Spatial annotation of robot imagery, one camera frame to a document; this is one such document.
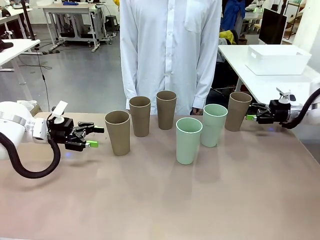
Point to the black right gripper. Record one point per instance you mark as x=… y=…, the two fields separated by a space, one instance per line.
x=275 y=112

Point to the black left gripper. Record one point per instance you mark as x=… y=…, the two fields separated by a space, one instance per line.
x=62 y=132

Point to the brown paper-look cup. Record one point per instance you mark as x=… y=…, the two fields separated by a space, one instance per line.
x=117 y=140
x=140 y=122
x=166 y=115
x=236 y=116

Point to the pale green cup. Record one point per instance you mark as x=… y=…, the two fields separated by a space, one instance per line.
x=187 y=147
x=212 y=132

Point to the white plastic basket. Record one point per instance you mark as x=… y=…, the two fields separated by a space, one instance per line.
x=277 y=61

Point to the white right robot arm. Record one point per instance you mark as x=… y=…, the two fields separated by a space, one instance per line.
x=307 y=110

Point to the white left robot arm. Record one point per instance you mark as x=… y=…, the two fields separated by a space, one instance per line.
x=15 y=125

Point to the person's left forearm white sleeve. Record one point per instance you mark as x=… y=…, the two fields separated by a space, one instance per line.
x=203 y=85

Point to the person's right forearm white sleeve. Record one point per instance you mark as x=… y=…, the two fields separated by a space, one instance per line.
x=130 y=80

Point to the person's left hand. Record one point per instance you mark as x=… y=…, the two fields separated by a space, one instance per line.
x=197 y=111

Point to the large white side table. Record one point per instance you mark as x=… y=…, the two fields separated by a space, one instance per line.
x=265 y=85

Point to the crumpled white cloth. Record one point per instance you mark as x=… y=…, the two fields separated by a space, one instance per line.
x=26 y=104

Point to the yellow cloth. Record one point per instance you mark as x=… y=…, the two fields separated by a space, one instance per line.
x=228 y=36

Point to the black computer monitor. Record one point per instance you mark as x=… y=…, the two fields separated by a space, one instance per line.
x=272 y=26

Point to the blue jacket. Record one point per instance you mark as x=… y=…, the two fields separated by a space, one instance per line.
x=232 y=15

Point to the person's white shirt torso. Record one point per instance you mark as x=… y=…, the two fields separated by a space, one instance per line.
x=167 y=50

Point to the black metal stool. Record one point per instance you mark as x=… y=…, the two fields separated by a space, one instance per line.
x=111 y=22

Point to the white table with black edge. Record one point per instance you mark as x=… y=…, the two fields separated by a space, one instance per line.
x=15 y=48

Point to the black object on white table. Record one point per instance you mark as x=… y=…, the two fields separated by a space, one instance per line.
x=6 y=46

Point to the grey height-adjustable desk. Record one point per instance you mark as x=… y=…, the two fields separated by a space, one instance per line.
x=72 y=11

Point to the black stand pole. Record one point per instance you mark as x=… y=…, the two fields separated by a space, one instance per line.
x=28 y=20

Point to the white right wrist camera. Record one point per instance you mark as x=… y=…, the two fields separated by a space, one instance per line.
x=286 y=96

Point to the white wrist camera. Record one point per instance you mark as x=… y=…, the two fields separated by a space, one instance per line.
x=60 y=110
x=286 y=96

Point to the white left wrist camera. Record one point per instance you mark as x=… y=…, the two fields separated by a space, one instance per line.
x=60 y=110

